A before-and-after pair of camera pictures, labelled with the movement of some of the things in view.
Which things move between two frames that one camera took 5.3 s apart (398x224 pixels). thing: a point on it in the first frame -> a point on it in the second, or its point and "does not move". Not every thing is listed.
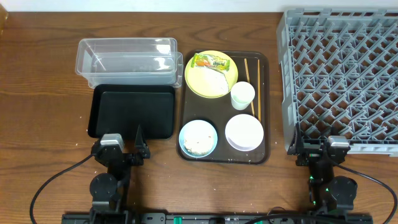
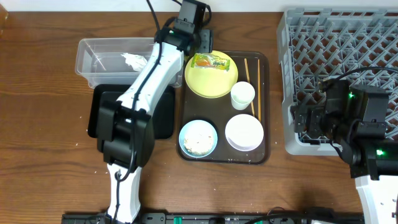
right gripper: [314, 149] -> [300, 119]
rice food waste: [198, 142] does not move
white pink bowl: [244, 132] does not move
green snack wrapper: [203, 60] does not move
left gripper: [123, 157] -> [206, 40]
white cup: [242, 94] does not move
